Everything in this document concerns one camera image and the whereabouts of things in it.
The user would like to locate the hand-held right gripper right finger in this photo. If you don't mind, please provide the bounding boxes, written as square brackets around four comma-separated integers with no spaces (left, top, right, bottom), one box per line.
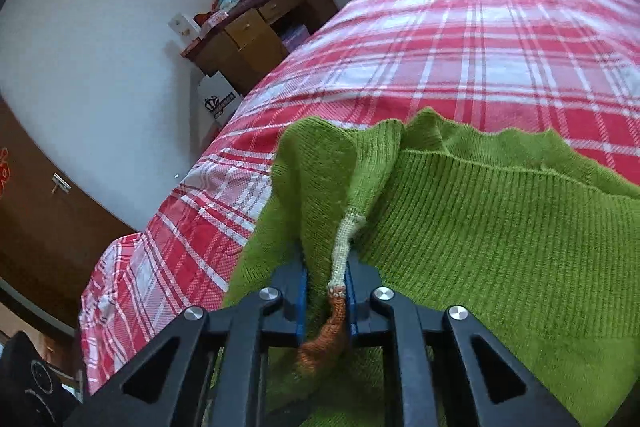
[345,254,582,427]

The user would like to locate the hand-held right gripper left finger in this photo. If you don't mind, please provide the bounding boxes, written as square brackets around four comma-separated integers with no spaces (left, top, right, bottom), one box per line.
[65,252,309,427]

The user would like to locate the green orange striped knit sweater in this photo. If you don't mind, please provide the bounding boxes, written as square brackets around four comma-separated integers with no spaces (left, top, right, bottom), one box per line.
[212,107,640,427]

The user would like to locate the brown wooden door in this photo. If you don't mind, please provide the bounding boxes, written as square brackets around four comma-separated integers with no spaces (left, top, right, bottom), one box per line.
[0,97,139,339]

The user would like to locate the white paper shopping bag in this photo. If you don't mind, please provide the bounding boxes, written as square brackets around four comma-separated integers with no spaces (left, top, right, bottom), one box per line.
[196,72,246,128]

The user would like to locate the bed with red plaid sheet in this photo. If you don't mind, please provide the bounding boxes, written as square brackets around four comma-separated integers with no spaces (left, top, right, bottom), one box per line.
[80,0,640,397]

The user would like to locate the stacked boxes in desk shelf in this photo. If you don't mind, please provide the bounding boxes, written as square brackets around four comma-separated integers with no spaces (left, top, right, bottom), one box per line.
[279,26,309,54]

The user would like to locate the brown wooden desk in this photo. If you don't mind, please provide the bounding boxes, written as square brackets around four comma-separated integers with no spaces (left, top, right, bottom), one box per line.
[180,0,341,96]

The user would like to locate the red flat box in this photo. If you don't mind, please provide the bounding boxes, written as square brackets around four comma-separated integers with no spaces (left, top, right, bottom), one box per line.
[196,9,229,34]

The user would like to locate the white upright card box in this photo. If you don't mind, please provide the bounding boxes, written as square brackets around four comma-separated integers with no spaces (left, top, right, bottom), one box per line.
[169,13,202,46]

